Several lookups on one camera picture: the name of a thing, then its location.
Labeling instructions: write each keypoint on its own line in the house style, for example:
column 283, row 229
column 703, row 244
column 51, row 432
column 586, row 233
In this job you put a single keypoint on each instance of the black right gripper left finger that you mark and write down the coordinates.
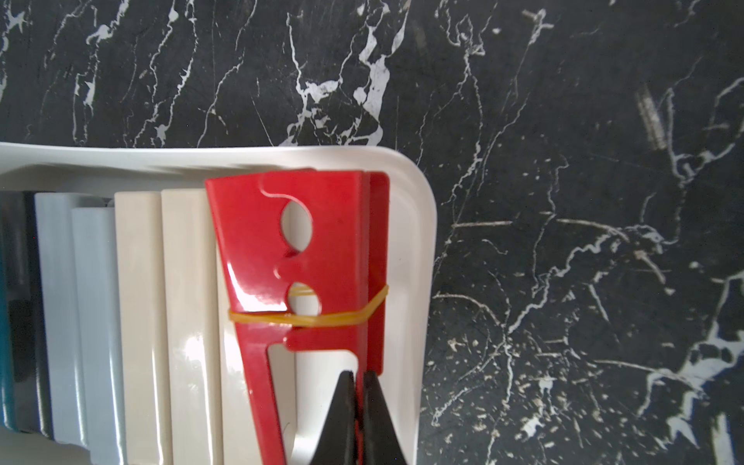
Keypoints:
column 337, row 442

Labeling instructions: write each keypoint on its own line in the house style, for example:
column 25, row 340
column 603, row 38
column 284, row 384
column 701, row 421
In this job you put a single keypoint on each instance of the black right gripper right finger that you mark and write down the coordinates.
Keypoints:
column 380, row 445

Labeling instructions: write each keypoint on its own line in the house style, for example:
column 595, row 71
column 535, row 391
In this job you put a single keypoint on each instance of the white plastic storage box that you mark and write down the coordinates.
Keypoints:
column 412, row 225

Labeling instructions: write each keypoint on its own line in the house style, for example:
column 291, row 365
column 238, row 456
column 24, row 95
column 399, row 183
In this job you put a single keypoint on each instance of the tan pruning pliers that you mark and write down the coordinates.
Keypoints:
column 143, row 320

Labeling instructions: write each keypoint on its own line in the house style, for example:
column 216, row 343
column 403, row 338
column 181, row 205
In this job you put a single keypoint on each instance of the red tool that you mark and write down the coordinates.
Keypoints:
column 307, row 242

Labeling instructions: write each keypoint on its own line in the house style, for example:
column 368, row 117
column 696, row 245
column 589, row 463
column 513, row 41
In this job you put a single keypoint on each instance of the beige pruning pliers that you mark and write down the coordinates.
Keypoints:
column 193, row 327

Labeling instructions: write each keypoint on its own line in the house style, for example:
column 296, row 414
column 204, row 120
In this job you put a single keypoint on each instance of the light grey pruning pliers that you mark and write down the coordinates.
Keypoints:
column 59, row 288

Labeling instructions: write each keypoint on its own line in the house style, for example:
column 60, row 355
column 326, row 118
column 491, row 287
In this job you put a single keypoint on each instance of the black pruning pliers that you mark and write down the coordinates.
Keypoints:
column 20, row 255

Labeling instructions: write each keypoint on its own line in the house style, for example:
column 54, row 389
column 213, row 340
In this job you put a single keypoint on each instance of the yellow rubber band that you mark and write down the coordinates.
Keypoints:
column 343, row 319

